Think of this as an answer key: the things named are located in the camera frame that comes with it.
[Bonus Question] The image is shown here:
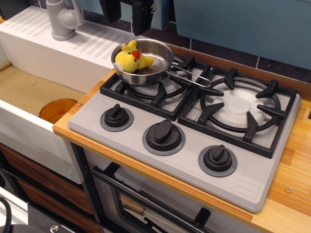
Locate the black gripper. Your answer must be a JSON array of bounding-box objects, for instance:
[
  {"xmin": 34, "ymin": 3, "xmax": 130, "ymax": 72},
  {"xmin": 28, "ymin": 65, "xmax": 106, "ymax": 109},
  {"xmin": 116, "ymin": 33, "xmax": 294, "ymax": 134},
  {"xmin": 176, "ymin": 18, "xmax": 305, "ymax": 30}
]
[{"xmin": 100, "ymin": 0, "xmax": 156, "ymax": 36}]

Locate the yellow stuffed duck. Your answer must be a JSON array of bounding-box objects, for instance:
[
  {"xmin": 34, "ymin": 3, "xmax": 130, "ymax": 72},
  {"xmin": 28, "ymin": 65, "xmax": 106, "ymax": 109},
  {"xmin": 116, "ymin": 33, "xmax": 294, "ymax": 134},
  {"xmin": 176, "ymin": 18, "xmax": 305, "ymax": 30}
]
[{"xmin": 113, "ymin": 40, "xmax": 155, "ymax": 73}]

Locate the stainless steel pan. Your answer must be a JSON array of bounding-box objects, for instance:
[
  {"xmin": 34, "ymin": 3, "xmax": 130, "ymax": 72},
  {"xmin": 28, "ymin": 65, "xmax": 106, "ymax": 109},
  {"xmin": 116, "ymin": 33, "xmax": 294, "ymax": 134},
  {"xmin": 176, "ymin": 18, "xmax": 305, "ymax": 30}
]
[{"xmin": 111, "ymin": 38, "xmax": 211, "ymax": 87}]

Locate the black left stove knob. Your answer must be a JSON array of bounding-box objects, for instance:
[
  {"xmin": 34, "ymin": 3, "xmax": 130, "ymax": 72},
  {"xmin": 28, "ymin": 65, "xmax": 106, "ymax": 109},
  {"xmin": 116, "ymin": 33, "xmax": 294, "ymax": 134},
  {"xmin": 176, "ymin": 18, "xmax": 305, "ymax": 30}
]
[{"xmin": 100, "ymin": 104, "xmax": 134, "ymax": 132}]

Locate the black stove knob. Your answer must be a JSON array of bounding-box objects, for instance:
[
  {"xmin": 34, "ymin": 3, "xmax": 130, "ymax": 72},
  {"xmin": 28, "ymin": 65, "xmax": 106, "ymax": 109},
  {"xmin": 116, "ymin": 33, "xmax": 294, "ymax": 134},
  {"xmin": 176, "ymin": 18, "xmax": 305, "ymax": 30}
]
[
  {"xmin": 142, "ymin": 119, "xmax": 186, "ymax": 156},
  {"xmin": 100, "ymin": 104, "xmax": 134, "ymax": 132},
  {"xmin": 198, "ymin": 145, "xmax": 238, "ymax": 178}
]

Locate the black middle stove knob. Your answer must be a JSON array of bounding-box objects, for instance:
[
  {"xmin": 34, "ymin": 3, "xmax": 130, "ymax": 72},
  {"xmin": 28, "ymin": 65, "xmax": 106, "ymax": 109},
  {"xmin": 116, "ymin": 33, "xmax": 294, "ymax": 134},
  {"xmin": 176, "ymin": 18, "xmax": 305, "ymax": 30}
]
[{"xmin": 142, "ymin": 119, "xmax": 186, "ymax": 156}]

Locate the grey toy stove top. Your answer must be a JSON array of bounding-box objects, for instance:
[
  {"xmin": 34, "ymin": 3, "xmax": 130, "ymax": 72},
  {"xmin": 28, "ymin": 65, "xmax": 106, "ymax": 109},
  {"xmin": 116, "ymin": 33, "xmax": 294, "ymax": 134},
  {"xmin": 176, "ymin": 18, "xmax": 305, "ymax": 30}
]
[{"xmin": 67, "ymin": 45, "xmax": 302, "ymax": 214}]

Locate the black right stove knob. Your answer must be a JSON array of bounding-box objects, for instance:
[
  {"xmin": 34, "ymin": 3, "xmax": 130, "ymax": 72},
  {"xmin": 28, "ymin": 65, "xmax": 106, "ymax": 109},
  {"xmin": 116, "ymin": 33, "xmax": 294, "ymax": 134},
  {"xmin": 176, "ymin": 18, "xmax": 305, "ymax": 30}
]
[{"xmin": 198, "ymin": 145, "xmax": 238, "ymax": 178}]

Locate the grey toy faucet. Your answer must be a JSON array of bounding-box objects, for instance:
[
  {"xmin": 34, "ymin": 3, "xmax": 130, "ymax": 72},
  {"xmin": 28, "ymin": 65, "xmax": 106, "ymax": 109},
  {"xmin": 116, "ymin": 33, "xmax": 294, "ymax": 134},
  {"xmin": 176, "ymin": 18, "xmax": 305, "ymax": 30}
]
[{"xmin": 46, "ymin": 0, "xmax": 84, "ymax": 41}]

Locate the black left burner grate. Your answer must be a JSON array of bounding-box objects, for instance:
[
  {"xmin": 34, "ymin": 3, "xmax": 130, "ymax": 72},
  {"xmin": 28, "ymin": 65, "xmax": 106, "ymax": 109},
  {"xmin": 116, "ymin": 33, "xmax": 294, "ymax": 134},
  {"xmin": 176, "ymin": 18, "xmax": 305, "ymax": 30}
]
[{"xmin": 100, "ymin": 55, "xmax": 211, "ymax": 120}]

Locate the black burner grate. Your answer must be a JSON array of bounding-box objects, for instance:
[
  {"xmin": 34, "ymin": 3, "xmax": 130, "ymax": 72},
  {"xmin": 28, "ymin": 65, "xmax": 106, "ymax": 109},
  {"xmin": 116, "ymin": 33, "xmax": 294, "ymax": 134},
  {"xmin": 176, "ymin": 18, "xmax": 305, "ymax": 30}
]
[
  {"xmin": 178, "ymin": 67, "xmax": 301, "ymax": 159},
  {"xmin": 100, "ymin": 55, "xmax": 211, "ymax": 120}
]

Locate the white toy sink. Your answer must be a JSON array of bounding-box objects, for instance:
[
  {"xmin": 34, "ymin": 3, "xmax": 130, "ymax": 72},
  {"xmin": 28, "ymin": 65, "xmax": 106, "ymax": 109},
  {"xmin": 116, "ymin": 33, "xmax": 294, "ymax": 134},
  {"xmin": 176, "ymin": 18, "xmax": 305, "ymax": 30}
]
[{"xmin": 0, "ymin": 6, "xmax": 134, "ymax": 184}]

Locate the black right burner grate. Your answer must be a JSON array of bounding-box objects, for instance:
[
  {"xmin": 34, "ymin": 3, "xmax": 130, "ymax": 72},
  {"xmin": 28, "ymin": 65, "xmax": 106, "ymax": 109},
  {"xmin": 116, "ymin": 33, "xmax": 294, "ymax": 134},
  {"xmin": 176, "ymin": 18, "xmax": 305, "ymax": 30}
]
[{"xmin": 178, "ymin": 67, "xmax": 301, "ymax": 159}]

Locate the wooden drawer front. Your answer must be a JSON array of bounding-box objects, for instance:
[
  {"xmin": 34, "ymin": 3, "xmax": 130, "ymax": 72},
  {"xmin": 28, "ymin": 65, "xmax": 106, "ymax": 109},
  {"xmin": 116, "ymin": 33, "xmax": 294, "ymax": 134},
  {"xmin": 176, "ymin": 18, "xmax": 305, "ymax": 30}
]
[{"xmin": 0, "ymin": 144, "xmax": 103, "ymax": 233}]

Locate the oven door with handle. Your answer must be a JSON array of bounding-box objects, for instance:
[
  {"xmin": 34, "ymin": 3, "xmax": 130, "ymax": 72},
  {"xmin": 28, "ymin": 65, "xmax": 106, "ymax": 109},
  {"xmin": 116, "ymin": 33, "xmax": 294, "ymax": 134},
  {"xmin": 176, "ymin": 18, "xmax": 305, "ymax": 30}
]
[{"xmin": 91, "ymin": 163, "xmax": 248, "ymax": 233}]

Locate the black braided cable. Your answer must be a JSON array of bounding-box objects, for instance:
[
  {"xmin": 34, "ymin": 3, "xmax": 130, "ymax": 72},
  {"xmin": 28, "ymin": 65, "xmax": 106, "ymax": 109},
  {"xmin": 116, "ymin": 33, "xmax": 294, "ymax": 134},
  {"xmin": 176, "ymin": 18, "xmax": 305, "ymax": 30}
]
[{"xmin": 0, "ymin": 196, "xmax": 13, "ymax": 233}]

